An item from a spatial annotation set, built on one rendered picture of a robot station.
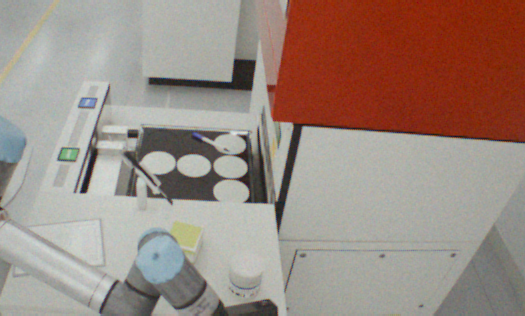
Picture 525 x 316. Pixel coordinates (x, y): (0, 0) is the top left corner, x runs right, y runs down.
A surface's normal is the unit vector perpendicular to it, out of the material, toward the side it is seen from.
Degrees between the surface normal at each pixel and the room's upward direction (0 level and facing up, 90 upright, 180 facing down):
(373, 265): 90
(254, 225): 0
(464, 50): 90
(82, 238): 0
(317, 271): 90
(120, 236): 0
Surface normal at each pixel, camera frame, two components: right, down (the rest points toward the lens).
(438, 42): 0.07, 0.64
